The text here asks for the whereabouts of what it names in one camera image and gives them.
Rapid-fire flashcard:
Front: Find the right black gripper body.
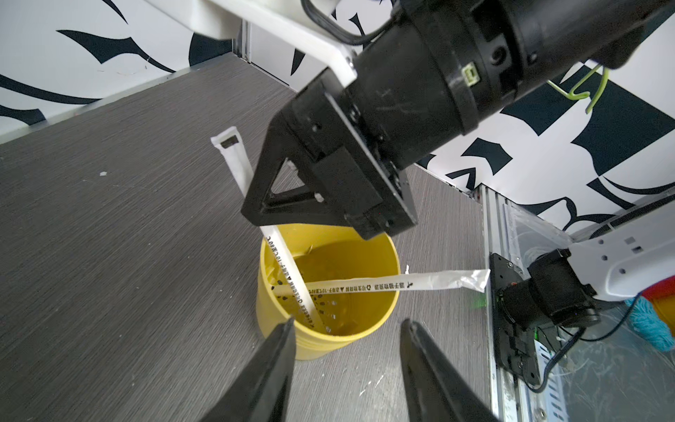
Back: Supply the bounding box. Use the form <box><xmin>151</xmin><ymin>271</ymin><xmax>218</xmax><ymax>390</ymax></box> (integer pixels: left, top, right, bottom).
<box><xmin>279</xmin><ymin>70</ymin><xmax>418</xmax><ymax>239</ymax></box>

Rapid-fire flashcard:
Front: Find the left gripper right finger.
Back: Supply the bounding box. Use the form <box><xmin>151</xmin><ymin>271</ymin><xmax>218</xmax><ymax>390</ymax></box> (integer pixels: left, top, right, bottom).
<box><xmin>400</xmin><ymin>319</ymin><xmax>497</xmax><ymax>422</ymax></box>

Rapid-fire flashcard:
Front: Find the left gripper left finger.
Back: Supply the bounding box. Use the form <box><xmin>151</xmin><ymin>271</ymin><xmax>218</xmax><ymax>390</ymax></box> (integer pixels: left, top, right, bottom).
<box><xmin>201</xmin><ymin>318</ymin><xmax>296</xmax><ymax>421</ymax></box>

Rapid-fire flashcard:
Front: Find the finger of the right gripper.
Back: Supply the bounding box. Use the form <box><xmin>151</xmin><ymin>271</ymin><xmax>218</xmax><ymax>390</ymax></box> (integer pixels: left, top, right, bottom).
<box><xmin>241</xmin><ymin>126</ymin><xmax>386</xmax><ymax>228</ymax></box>

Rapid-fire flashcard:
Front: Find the sixteenth white straw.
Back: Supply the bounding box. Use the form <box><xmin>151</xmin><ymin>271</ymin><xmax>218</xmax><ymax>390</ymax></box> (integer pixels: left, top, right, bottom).
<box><xmin>210</xmin><ymin>127</ymin><xmax>328</xmax><ymax>333</ymax></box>

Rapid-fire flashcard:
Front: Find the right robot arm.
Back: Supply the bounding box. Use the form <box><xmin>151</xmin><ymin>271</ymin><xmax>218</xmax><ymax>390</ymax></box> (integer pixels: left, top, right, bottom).
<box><xmin>242</xmin><ymin>1</ymin><xmax>667</xmax><ymax>239</ymax></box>

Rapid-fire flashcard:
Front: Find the yellow plastic cup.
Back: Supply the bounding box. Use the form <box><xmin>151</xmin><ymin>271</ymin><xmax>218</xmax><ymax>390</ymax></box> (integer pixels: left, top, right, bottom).
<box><xmin>256</xmin><ymin>224</ymin><xmax>401</xmax><ymax>360</ymax></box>

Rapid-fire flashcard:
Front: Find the green plastic hanger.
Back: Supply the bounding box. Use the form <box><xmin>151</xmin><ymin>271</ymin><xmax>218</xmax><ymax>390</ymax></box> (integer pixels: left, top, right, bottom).
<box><xmin>545</xmin><ymin>62</ymin><xmax>613</xmax><ymax>114</ymax></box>

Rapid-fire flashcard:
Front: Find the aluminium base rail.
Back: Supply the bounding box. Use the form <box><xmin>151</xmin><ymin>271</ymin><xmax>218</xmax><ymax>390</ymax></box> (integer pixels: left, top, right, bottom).
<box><xmin>473</xmin><ymin>185</ymin><xmax>569</xmax><ymax>421</ymax></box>

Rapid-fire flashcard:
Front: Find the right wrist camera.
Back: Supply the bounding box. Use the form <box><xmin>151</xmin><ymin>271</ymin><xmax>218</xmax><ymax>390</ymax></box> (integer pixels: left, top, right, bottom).
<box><xmin>149</xmin><ymin>0</ymin><xmax>357</xmax><ymax>87</ymax></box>

